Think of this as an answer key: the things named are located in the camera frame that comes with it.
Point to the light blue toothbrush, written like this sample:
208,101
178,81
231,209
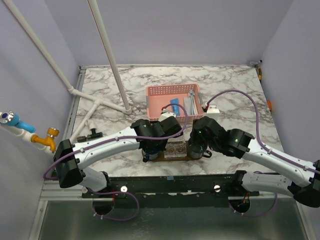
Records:
192,94

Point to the blue pipe valve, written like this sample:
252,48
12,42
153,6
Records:
11,119

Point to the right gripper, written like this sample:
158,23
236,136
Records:
195,137

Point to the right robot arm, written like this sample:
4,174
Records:
292,177

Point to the black front mounting rail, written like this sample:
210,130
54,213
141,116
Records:
170,191

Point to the blue toothpaste tube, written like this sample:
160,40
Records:
175,108

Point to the oval wooden tray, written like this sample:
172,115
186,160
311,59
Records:
162,159

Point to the dark blue mug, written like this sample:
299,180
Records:
150,155

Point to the white PVC pipe frame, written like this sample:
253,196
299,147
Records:
97,101

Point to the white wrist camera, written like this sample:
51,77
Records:
212,112
166,114

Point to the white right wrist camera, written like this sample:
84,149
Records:
212,112

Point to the orange faucet tap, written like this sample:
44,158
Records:
49,140

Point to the white toothbrush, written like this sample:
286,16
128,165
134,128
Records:
195,106

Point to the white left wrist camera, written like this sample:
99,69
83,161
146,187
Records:
166,114

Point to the black pipe tap fitting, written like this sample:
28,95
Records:
94,135

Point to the dark green mug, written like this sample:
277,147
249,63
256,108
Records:
196,151

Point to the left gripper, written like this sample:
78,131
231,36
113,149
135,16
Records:
161,147

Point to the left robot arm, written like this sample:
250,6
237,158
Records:
73,160

